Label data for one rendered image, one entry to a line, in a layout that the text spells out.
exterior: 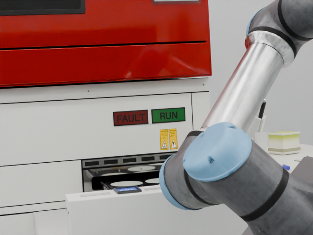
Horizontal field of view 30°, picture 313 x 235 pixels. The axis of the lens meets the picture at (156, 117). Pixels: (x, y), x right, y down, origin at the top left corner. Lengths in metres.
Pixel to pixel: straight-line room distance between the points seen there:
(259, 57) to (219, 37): 2.38
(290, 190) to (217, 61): 2.63
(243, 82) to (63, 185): 0.90
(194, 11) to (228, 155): 1.06
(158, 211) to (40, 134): 0.68
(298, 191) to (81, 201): 0.50
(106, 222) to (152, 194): 0.12
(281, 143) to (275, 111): 1.91
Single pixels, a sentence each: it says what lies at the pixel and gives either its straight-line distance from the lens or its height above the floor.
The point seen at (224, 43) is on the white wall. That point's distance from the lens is 3.63.
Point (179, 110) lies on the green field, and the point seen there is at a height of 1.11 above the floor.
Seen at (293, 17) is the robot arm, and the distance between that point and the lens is 1.25.
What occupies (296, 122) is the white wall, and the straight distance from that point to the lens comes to 3.82.
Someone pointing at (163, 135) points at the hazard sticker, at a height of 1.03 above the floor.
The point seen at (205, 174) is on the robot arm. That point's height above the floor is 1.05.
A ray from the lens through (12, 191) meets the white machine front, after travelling 1.93.
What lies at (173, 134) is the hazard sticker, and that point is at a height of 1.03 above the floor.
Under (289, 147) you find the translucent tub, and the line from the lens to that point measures 1.87.
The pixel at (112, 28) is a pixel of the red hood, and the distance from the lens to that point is 1.89.
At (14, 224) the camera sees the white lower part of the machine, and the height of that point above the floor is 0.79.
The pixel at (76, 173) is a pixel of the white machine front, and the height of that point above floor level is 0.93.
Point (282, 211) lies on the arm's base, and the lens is 1.01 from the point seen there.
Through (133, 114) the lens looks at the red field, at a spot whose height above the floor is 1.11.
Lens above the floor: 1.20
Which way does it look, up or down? 3 degrees down
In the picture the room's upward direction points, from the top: 3 degrees counter-clockwise
